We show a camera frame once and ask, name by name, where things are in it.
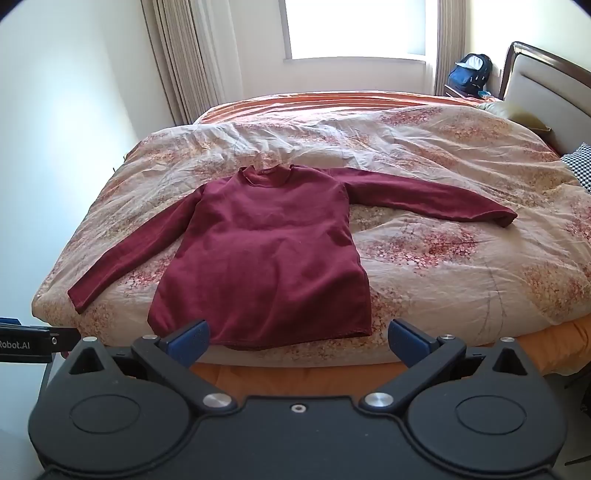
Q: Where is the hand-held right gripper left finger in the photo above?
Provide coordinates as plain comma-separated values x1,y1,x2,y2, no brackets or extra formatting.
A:
68,319,237,414

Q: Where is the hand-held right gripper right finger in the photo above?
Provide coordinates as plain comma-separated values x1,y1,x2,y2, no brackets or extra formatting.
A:
359,318,533,414

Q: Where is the maroon long-sleeve sweater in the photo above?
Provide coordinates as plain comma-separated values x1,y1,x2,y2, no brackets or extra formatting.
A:
67,164,518,352

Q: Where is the floral beige quilt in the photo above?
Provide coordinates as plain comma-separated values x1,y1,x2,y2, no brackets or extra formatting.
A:
31,104,591,366

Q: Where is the houndstooth cloth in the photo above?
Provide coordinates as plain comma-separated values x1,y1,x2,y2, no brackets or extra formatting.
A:
560,143,591,195

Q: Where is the olive gold pillow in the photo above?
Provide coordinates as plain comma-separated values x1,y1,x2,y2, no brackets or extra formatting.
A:
478,102,553,133

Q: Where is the dark wooden nightstand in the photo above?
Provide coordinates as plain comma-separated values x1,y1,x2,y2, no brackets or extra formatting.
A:
444,83,481,99

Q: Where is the orange striped bed sheet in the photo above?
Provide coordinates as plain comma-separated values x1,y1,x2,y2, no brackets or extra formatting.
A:
189,90,591,398

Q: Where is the blue backpack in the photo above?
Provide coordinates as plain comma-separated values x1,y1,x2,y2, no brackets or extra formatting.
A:
448,53,493,96

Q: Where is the wide beige curtain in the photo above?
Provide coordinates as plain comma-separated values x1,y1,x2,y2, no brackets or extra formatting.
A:
141,0,246,126

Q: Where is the padded wooden headboard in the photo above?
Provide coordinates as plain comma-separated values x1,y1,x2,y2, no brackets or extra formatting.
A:
499,41,591,156

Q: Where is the narrow beige curtain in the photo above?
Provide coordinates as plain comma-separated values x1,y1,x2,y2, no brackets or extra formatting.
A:
431,0,468,96

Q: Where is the bright window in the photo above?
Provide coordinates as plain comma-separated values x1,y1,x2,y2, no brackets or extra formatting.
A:
281,0,439,61

